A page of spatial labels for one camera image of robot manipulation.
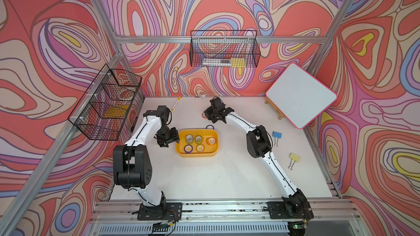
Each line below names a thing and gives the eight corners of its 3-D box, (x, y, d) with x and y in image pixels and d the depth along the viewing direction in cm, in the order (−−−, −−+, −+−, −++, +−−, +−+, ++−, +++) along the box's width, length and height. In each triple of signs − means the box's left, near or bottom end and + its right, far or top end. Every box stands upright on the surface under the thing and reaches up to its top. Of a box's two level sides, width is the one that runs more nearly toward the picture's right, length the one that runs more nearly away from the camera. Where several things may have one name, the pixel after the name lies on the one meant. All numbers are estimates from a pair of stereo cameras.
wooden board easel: (279, 120, 108) (281, 116, 104) (262, 101, 119) (264, 97, 116) (282, 118, 108) (284, 115, 105) (265, 100, 120) (267, 95, 116)
